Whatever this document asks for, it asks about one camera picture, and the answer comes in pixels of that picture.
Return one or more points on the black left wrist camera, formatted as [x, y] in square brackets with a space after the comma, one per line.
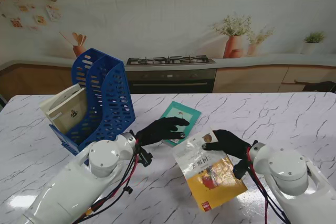
[145, 157]

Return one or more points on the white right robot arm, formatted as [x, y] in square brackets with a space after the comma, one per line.
[288, 176]

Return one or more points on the yellow and white cover book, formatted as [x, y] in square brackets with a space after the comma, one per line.
[207, 171]

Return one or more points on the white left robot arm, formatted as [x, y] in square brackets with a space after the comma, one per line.
[78, 182]

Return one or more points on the teal cover book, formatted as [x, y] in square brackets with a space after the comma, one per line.
[189, 115]

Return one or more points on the blue perforated plastic file rack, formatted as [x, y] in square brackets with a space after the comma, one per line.
[115, 103]

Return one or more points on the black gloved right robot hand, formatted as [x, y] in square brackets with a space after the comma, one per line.
[231, 145]

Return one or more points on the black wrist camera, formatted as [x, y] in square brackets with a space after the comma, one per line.
[240, 170]
[145, 157]

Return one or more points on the white and blue cover book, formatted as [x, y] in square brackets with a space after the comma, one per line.
[55, 100]

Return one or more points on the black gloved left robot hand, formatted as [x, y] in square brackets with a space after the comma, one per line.
[160, 129]

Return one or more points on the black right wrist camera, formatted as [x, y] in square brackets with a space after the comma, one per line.
[240, 170]

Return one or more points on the tan kraft cover book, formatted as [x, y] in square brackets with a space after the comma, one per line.
[69, 113]

